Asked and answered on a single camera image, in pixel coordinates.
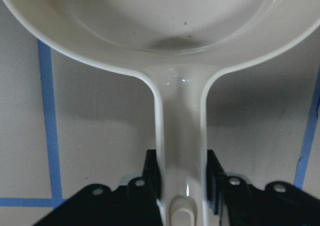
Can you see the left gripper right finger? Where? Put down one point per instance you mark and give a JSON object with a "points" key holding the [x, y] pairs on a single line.
{"points": [[237, 202]]}

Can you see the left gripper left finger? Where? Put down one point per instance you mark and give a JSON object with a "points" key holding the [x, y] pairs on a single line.
{"points": [[96, 204]]}

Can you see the beige plastic dustpan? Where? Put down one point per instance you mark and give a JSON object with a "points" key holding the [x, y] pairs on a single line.
{"points": [[178, 48]]}

